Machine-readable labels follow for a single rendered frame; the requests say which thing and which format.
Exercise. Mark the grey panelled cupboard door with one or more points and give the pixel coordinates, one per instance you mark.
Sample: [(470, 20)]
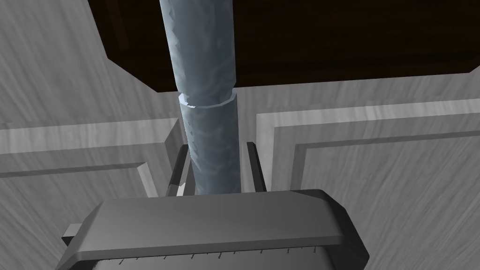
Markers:
[(67, 123), (375, 157)]

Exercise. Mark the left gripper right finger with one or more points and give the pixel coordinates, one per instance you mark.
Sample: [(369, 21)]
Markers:
[(254, 170)]

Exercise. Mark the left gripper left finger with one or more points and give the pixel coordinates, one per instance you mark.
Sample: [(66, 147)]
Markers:
[(180, 173)]

